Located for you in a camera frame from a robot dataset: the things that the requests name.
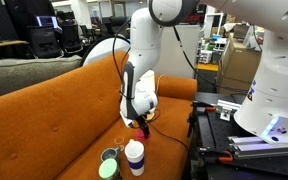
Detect black office chair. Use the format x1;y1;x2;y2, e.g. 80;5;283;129
29;26;63;58

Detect black optical breadboard table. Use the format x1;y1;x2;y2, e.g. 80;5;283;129
190;92;288;180

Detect blue-white cup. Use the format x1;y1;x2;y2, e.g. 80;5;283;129
124;139;145;176

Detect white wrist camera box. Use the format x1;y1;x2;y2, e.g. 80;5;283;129
120;114;134;128

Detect orange-handled clamp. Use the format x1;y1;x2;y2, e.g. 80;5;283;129
198;148;233;162

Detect computer monitor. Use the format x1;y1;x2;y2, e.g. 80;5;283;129
36;16;58;28

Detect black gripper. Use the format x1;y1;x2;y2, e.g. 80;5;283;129
136;115;150;139

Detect black cable on sofa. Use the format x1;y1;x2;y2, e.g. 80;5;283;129
148;109;190;158

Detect white round table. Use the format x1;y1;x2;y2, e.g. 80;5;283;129
82;36;130;66

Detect orange fabric sofa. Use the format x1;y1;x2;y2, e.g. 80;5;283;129
0;52;197;180

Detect jar with pale green lid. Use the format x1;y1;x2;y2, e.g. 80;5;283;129
98;158;120;180

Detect grey sofa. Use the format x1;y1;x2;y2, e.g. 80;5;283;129
0;55;82;96

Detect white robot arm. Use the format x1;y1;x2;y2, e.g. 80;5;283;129
120;0;200;139

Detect cardboard boxes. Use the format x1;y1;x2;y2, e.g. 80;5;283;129
216;25;261;94

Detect aluminium rail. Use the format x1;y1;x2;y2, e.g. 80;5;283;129
228;136;288;159

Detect pink round lid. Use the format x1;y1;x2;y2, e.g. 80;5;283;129
135;129;151;141

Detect small clear glass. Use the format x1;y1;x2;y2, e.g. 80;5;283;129
114;136;125;151

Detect small teal mug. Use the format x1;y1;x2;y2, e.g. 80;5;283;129
101;148;120;161

